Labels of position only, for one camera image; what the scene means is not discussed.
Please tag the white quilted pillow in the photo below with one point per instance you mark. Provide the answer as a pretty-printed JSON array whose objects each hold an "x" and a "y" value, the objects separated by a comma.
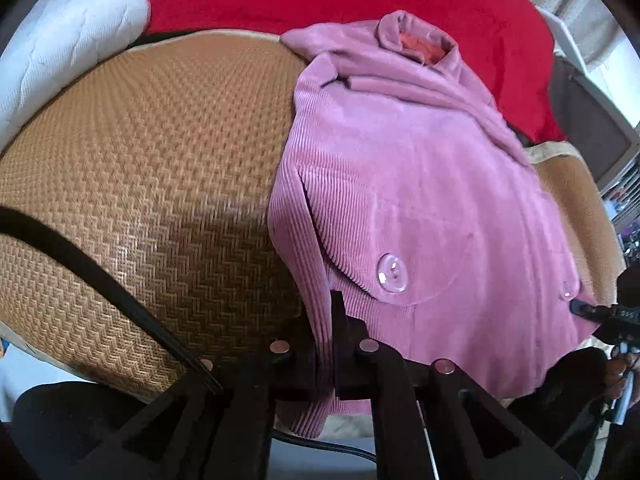
[{"x": 60, "y": 55}]

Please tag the woven bamboo mat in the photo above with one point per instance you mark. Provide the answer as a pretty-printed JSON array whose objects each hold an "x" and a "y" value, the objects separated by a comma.
[{"x": 140, "y": 170}]

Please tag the grey furniture piece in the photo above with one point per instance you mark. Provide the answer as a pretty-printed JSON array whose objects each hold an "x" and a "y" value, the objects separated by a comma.
[{"x": 595, "y": 125}]

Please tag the person's right hand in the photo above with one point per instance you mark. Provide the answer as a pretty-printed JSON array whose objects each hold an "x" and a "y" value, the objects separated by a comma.
[{"x": 619, "y": 375}]

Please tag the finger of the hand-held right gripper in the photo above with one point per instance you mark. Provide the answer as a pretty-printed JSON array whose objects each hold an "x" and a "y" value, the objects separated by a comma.
[{"x": 590, "y": 310}]

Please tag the cluttered shelf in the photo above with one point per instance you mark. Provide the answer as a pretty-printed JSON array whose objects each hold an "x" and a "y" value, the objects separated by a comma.
[{"x": 625, "y": 210}]

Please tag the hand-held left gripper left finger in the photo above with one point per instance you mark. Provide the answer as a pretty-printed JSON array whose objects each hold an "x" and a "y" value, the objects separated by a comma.
[{"x": 295, "y": 370}]

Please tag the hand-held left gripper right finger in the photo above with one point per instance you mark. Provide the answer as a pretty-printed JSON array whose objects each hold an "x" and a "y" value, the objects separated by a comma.
[{"x": 350, "y": 360}]

